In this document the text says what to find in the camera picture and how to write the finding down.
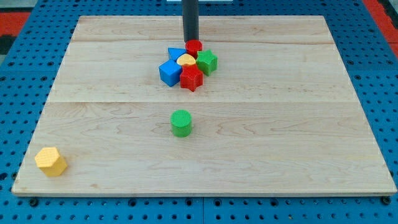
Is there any yellow heart block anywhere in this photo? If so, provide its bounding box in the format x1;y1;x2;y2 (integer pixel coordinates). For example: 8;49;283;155
177;54;196;66

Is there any green cylinder block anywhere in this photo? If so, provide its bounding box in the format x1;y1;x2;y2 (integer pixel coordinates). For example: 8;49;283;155
170;110;192;138

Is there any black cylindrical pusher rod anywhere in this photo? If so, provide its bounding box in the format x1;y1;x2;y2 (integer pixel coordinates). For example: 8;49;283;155
182;0;199;42

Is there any red star block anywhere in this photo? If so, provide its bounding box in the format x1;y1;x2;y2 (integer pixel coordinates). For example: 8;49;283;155
180;64;203;92

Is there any red cylinder block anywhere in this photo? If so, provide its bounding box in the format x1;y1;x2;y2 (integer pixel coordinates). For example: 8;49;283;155
185;39;203;58

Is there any blue triangle block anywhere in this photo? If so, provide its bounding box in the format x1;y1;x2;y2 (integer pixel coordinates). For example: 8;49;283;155
167;47;187;61

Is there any green star block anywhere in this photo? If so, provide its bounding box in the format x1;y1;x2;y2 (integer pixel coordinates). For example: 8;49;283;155
196;49;218;76

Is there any wooden board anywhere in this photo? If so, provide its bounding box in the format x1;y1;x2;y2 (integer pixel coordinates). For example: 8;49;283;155
12;16;397;197

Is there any yellow hexagon block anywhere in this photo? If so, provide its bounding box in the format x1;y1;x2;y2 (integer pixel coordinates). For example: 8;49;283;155
34;147;68;177

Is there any blue cube block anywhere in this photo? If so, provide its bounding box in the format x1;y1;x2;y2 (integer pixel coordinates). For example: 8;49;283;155
159;59;182;87

